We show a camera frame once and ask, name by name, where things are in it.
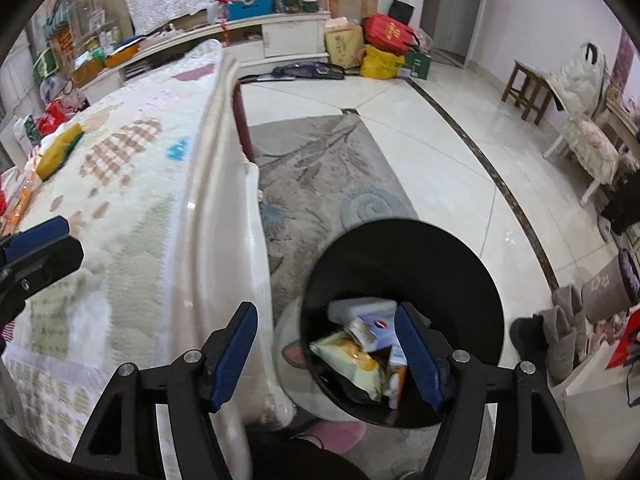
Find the pale yellow snack packet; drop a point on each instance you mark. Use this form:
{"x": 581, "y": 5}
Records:
{"x": 345, "y": 355}

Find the white packet with round logo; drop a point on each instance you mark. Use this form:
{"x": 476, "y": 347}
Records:
{"x": 372, "y": 332}

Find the red zip bag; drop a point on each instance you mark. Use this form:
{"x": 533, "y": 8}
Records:
{"x": 390, "y": 32}

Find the white medicine box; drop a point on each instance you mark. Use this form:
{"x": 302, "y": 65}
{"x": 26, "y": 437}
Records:
{"x": 397, "y": 380}

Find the white TV cabinet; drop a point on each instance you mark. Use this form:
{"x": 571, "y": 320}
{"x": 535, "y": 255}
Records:
{"x": 290, "y": 35}

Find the chair with floral cover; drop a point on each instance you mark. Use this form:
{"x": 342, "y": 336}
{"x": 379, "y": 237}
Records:
{"x": 595, "y": 147}

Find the large red shopping bag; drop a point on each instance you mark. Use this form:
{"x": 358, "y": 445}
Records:
{"x": 52, "y": 117}

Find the orange box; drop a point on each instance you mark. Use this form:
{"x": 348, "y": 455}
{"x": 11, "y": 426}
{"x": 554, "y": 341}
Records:
{"x": 122, "y": 57}

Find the purple handheld vacuum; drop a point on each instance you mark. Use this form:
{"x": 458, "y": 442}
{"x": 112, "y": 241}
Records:
{"x": 310, "y": 70}

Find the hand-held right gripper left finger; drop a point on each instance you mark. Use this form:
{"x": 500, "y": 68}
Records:
{"x": 232, "y": 355}

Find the grey patterned cushion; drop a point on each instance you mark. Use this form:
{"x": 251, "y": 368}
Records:
{"x": 605, "y": 287}

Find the striped tote bag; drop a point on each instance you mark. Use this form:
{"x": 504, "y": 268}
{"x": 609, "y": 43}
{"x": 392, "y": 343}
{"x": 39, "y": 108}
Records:
{"x": 57, "y": 17}

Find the yellow sponge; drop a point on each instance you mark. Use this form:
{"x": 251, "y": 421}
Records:
{"x": 60, "y": 152}

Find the pink slipper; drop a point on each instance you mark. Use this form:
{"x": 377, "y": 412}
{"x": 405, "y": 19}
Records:
{"x": 335, "y": 432}

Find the grey boots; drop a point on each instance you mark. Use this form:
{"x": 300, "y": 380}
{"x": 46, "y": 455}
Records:
{"x": 565, "y": 330}

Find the blue basket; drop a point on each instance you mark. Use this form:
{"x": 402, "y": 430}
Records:
{"x": 250, "y": 10}

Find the black bag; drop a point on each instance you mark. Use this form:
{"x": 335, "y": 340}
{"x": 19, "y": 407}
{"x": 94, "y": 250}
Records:
{"x": 401, "y": 10}

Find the small orange clear wrapper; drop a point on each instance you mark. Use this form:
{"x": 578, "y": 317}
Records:
{"x": 22, "y": 195}

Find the green box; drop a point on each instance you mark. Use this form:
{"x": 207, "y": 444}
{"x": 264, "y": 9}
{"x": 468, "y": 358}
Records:
{"x": 417, "y": 65}

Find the white bin with black liner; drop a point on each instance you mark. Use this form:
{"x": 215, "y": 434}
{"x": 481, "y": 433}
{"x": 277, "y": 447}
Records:
{"x": 400, "y": 260}

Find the red hanging couplet ornament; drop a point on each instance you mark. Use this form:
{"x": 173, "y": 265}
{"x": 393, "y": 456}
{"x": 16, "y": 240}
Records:
{"x": 64, "y": 42}

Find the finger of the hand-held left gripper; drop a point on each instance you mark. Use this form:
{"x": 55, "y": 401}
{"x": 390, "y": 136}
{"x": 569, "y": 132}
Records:
{"x": 37, "y": 235}
{"x": 47, "y": 262}

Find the white foam block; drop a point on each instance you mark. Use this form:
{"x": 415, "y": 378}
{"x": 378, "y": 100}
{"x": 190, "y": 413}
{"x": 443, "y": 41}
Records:
{"x": 360, "y": 307}

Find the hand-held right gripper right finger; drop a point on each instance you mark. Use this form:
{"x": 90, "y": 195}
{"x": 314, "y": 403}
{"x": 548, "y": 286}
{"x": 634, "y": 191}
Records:
{"x": 415, "y": 355}

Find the grey patterned rug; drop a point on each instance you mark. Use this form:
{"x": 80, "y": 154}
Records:
{"x": 325, "y": 170}

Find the cardboard box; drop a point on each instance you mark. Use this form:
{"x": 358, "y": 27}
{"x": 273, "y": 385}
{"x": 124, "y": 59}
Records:
{"x": 344, "y": 45}

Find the yellow bag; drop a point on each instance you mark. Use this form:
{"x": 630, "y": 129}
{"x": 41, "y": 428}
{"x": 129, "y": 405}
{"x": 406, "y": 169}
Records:
{"x": 380, "y": 62}

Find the wooden stool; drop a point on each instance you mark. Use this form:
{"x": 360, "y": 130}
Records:
{"x": 530, "y": 77}

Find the white padded jacket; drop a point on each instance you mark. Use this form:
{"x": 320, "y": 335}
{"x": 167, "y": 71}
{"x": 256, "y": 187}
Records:
{"x": 575, "y": 80}

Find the red paper bag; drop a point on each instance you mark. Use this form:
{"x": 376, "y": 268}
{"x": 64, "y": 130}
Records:
{"x": 627, "y": 340}

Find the green tote bag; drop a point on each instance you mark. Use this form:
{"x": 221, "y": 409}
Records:
{"x": 45, "y": 65}

